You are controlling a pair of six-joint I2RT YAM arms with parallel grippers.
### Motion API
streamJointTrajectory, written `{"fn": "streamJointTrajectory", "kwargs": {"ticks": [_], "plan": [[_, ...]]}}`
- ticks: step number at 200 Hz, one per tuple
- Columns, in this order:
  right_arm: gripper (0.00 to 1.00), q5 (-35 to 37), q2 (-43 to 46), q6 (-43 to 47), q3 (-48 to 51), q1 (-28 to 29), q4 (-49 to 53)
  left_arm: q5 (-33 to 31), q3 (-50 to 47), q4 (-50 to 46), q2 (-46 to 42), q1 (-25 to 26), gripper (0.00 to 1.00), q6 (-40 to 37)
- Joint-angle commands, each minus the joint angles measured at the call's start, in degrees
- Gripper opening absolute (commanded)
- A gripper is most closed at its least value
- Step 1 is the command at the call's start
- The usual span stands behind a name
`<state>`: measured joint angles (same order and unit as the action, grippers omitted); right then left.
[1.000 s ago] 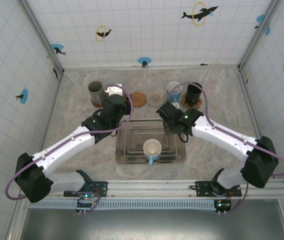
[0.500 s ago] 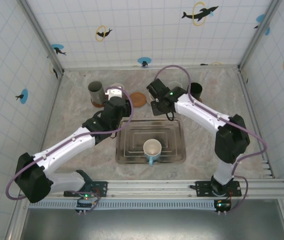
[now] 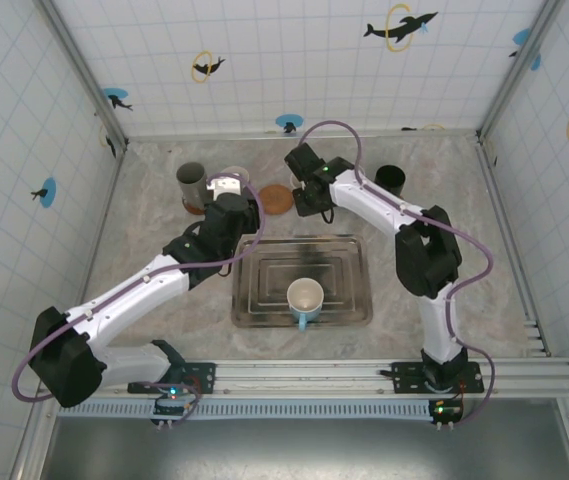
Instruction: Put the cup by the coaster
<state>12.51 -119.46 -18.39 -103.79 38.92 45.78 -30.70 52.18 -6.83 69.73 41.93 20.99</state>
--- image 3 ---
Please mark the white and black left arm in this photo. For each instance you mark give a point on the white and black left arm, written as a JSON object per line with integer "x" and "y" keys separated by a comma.
{"x": 129, "y": 295}

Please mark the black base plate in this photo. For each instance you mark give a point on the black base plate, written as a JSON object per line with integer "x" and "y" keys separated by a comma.
{"x": 204, "y": 375}
{"x": 404, "y": 372}

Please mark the round rattan coaster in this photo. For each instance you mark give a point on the round rattan coaster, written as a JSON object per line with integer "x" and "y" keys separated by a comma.
{"x": 275, "y": 200}

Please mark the black cup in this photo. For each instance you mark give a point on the black cup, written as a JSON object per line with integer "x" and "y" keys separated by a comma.
{"x": 390, "y": 180}

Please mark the aluminium mounting rail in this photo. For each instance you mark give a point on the aluminium mounting rail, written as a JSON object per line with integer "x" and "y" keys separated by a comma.
{"x": 314, "y": 375}

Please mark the aluminium frame post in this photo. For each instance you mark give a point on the aluminium frame post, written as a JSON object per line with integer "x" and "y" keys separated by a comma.
{"x": 84, "y": 75}
{"x": 519, "y": 70}

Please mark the grey ceramic mug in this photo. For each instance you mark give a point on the grey ceramic mug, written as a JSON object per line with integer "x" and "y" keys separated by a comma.
{"x": 191, "y": 187}

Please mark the metal tray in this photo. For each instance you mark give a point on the metal tray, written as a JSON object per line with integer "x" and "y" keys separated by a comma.
{"x": 264, "y": 300}

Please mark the rimmed round wooden coaster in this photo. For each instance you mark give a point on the rimmed round wooden coaster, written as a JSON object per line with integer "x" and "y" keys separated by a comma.
{"x": 195, "y": 209}

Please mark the controller board with LEDs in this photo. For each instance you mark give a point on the controller board with LEDs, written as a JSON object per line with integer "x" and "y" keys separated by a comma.
{"x": 174, "y": 400}
{"x": 445, "y": 411}

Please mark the light blue mug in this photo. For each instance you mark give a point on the light blue mug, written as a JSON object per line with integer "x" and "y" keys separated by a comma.
{"x": 304, "y": 300}

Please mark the aluminium frame rail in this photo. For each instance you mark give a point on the aluminium frame rail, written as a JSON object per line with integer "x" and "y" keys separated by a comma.
{"x": 214, "y": 135}
{"x": 511, "y": 240}
{"x": 99, "y": 225}

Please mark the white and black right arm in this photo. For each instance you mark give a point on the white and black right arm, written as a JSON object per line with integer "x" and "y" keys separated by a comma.
{"x": 374, "y": 200}

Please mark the dolphin on blue disc sticker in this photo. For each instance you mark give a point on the dolphin on blue disc sticker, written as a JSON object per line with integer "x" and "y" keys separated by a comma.
{"x": 523, "y": 36}
{"x": 46, "y": 192}
{"x": 116, "y": 97}

